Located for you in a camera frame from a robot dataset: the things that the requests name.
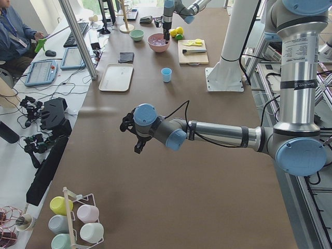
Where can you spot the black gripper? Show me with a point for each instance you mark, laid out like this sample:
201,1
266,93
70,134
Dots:
166,26
140,140

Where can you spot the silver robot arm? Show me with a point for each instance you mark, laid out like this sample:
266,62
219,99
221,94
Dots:
294,142
186,13

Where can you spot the pile of clear ice cubes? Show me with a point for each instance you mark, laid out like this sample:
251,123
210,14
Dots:
156,41

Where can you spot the metal ice scoop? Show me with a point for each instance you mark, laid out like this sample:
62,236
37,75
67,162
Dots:
146,20

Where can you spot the light blue plastic cup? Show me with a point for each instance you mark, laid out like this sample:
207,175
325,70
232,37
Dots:
166,73

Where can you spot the wooden cup stand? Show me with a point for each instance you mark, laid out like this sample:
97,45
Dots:
126,27

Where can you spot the pink cup in rack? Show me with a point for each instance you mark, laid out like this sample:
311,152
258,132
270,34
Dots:
88,213

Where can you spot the white cup in rack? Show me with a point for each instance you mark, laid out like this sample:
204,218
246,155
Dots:
92,232

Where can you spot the yellow cup in rack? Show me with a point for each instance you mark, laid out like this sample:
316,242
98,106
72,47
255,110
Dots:
57,205

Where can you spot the grey cup in rack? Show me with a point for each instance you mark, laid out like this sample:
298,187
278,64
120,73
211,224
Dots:
58,224

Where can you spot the mint cup in rack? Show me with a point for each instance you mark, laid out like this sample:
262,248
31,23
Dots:
61,241

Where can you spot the yellow lemon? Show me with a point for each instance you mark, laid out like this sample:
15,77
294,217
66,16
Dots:
173,32
179,30

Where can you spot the pink bowl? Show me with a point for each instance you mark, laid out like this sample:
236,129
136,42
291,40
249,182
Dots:
157,48

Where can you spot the green lime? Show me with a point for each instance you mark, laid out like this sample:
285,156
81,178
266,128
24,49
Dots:
179,37

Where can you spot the steel muddler black tip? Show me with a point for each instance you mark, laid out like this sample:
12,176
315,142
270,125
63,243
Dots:
192,51

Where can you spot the lemon slice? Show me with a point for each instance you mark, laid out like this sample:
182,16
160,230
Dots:
198,41
190,43

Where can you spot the green bowl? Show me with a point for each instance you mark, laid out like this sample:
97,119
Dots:
137,35

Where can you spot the wooden cutting board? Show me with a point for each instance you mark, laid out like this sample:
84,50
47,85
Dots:
192,59

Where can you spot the grey folded cloth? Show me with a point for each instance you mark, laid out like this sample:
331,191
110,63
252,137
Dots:
125,57

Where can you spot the cream rabbit tray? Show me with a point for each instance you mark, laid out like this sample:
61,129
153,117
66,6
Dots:
116,78

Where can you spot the blue teach pendant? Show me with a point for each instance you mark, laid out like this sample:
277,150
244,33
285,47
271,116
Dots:
41,73
72,60

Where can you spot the seated person blue hoodie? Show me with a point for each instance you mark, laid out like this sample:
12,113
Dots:
17,48

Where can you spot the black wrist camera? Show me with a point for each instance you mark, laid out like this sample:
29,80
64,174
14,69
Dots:
128,123
158,21

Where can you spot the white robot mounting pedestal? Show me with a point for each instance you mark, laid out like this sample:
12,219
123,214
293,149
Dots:
226,75

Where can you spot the aluminium frame post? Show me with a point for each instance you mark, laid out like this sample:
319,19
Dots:
71,19

